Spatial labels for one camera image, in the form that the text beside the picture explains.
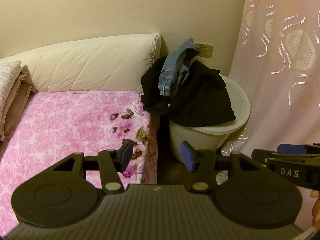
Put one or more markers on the white pillow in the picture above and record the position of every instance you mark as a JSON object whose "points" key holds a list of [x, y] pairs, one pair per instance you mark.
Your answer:
{"points": [[87, 65]]}

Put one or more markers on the wall socket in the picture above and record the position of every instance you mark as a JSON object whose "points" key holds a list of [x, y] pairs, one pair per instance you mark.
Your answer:
{"points": [[206, 50]]}

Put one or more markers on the pink patterned curtain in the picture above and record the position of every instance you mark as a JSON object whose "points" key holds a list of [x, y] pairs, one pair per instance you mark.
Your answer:
{"points": [[280, 67]]}

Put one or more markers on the white plastic laundry basket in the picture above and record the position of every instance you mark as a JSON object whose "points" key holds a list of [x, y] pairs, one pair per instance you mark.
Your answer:
{"points": [[225, 135]]}

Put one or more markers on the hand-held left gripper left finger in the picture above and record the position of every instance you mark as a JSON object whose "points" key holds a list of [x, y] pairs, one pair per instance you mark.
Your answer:
{"points": [[126, 155]]}

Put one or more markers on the person's right hand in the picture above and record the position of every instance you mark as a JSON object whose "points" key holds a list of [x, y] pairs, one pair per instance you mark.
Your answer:
{"points": [[315, 207]]}

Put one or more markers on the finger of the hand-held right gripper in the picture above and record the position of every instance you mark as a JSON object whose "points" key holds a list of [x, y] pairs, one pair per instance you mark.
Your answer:
{"points": [[262, 155], [292, 149]]}

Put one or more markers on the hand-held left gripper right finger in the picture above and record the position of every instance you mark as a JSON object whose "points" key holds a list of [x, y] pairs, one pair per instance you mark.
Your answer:
{"points": [[187, 158]]}

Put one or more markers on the blue jeans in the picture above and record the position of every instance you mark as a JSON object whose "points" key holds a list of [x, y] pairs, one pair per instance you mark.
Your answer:
{"points": [[172, 67]]}

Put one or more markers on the pink floral blanket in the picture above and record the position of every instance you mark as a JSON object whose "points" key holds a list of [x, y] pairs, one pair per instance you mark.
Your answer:
{"points": [[62, 130]]}

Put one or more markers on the beige striped folded quilt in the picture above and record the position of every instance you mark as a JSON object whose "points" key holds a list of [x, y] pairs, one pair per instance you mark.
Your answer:
{"points": [[10, 90]]}

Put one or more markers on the black buttoned garment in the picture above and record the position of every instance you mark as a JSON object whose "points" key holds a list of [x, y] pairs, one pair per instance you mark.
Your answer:
{"points": [[200, 97]]}

